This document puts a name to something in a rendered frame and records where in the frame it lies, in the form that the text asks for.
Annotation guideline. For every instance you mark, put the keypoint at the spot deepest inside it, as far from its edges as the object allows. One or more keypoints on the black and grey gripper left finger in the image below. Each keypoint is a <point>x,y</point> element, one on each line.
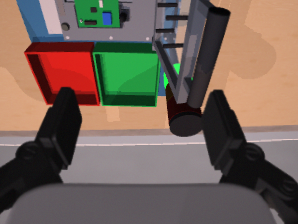
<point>39,162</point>

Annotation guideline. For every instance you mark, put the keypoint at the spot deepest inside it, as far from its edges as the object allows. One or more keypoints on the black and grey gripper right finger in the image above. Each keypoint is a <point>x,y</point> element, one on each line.
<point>228,149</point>

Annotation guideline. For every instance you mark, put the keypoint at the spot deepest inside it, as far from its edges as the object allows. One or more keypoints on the red open bin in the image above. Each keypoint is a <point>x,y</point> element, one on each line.
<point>64,64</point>

